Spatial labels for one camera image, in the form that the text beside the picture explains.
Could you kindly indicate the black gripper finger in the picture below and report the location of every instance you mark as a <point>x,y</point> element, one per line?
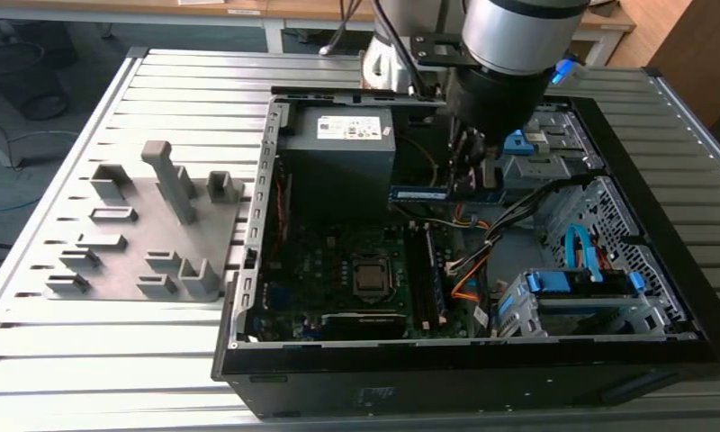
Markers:
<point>468,162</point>
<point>494,173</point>

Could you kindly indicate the blue RAM stick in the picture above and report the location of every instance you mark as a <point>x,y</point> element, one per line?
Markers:
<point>413,195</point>

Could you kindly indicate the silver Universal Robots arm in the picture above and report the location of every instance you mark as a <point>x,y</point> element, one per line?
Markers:
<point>516,36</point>

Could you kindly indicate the black RAM slot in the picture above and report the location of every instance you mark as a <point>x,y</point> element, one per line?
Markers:
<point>422,279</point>
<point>412,279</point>

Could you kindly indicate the blue disk carrier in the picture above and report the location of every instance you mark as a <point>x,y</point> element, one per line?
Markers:
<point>505,310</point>
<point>516,144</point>

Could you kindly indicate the tall grey drive cage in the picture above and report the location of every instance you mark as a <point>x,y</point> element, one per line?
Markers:
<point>545,171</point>

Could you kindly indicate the blue white wrist connector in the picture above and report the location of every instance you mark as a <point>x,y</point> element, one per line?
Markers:
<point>566,72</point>

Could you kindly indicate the grey power supply unit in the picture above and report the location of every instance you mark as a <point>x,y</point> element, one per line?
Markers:
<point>336,171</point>

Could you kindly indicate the hard disk in blue carrier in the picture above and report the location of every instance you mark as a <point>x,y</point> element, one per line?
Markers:
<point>548,281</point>

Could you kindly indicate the silver CPU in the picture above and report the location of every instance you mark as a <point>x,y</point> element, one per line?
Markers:
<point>370,276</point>

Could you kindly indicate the CPU socket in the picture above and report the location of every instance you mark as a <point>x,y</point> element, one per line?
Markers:
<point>365,295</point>

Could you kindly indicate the low grey drive cage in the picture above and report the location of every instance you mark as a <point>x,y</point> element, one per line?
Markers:
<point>593,310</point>

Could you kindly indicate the dark green motherboard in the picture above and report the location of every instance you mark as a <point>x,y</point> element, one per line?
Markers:
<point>312,270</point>

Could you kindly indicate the brown wooden cabinet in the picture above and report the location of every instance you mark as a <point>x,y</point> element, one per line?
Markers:
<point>696,54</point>

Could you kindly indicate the black graphics card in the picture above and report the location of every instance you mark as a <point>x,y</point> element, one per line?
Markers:
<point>365,326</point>

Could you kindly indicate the black PC case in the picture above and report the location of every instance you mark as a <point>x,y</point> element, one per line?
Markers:
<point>456,391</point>

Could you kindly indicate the grey parts rack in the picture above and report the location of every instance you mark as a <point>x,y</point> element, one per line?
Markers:
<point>155,225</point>

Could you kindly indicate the camera mounting bracket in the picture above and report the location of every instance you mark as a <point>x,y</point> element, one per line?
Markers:
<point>421,54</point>

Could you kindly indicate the wooden desk white frame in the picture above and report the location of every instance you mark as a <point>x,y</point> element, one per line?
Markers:
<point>155,6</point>

